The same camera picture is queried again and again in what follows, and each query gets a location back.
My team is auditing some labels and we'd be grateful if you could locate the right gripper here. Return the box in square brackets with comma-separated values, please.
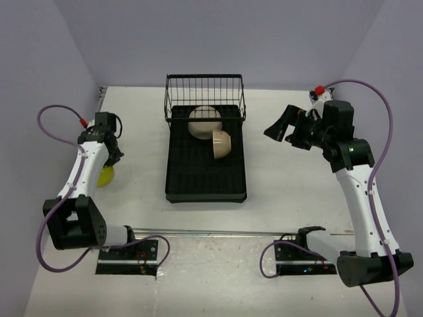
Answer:
[265, 104, 332, 151]

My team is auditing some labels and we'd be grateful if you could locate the yellow-green bowl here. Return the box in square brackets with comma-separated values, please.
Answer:
[96, 166, 115, 188]

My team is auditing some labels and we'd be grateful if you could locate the beige bowl with leaf print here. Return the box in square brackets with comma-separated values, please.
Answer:
[212, 129, 232, 159]

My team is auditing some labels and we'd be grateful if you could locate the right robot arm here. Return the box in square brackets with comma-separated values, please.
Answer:
[264, 100, 414, 287]

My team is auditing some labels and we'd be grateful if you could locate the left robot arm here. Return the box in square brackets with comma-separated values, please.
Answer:
[42, 112, 137, 260]

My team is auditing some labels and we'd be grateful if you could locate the black dish rack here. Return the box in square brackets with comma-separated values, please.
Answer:
[164, 73, 247, 203]

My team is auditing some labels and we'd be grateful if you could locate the large cream bowl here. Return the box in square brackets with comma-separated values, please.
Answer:
[188, 106, 223, 140]

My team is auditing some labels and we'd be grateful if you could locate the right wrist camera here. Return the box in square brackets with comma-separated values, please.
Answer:
[309, 85, 333, 114]

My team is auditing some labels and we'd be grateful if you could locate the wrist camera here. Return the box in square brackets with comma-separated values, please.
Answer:
[79, 118, 95, 130]
[309, 85, 333, 114]

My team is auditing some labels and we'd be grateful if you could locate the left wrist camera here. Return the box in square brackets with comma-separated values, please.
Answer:
[79, 118, 95, 130]

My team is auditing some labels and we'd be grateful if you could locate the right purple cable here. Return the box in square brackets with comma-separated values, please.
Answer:
[323, 79, 401, 317]

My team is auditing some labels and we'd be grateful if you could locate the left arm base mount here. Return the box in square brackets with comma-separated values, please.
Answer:
[95, 238, 159, 276]

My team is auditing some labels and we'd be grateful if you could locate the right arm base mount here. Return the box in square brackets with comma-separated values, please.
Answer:
[274, 244, 336, 276]

